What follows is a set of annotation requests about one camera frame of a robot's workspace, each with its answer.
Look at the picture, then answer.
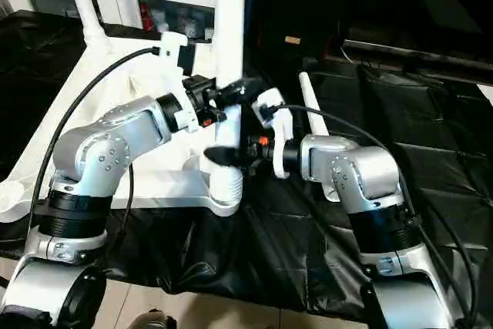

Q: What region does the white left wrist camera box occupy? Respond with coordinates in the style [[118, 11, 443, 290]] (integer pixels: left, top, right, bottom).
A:
[[158, 32, 203, 133]]

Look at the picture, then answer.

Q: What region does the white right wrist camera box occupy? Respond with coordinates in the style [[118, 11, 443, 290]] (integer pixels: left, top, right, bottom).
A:
[[254, 89, 295, 180]]

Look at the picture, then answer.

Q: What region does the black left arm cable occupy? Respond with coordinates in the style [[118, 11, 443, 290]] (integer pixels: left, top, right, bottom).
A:
[[27, 46, 166, 268]]

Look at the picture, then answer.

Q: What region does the white plastic table top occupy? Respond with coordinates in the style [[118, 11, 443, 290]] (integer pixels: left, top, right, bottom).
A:
[[0, 32, 247, 218]]

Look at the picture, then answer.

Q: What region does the dark grey rounded object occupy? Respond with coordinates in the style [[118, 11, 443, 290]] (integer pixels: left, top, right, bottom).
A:
[[127, 310, 176, 329]]

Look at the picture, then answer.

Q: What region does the black plastic mat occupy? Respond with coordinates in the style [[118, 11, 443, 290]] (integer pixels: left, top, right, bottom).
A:
[[0, 9, 493, 322]]

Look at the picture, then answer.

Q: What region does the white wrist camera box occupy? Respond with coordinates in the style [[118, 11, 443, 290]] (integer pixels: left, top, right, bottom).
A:
[[158, 32, 203, 133], [254, 89, 295, 180]]

